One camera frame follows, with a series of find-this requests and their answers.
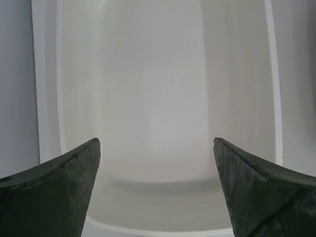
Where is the white plastic tray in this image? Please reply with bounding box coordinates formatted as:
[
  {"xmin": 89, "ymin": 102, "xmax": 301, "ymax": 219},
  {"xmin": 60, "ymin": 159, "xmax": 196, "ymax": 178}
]
[{"xmin": 31, "ymin": 0, "xmax": 282, "ymax": 237}]

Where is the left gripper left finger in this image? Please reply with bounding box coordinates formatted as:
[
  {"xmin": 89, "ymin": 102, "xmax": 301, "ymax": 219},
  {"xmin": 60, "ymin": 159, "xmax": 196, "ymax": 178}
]
[{"xmin": 0, "ymin": 138, "xmax": 101, "ymax": 237}]

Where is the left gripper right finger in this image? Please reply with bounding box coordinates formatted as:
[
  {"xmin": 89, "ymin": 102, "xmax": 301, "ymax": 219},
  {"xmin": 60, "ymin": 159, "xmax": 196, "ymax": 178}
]
[{"xmin": 213, "ymin": 137, "xmax": 316, "ymax": 237}]

